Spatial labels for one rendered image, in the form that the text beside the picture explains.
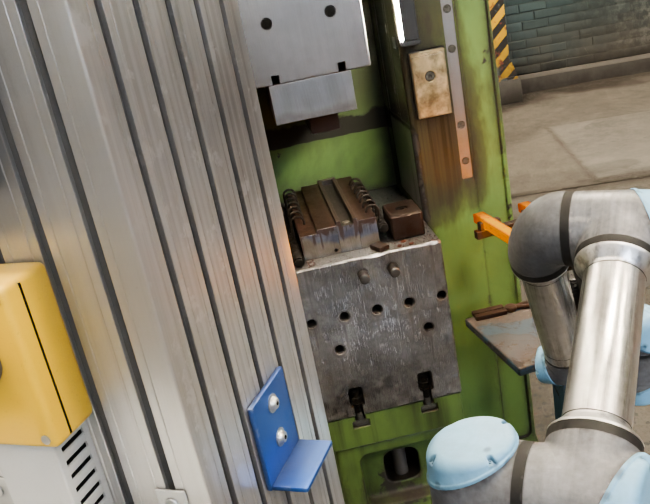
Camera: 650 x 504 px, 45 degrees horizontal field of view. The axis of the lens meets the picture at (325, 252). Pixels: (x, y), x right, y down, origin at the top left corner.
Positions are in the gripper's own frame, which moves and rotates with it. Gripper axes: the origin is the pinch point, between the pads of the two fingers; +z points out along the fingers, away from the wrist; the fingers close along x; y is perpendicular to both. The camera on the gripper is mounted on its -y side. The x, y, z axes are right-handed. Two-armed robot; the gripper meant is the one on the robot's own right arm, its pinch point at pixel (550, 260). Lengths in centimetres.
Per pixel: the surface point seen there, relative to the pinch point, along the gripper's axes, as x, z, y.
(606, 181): 188, 278, 95
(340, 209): -31, 56, -4
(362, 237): -29, 42, 0
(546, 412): 34, 77, 94
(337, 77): -28, 42, -41
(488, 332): -6.1, 23.9, 26.4
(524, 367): -6.5, 4.4, 26.5
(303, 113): -38, 44, -34
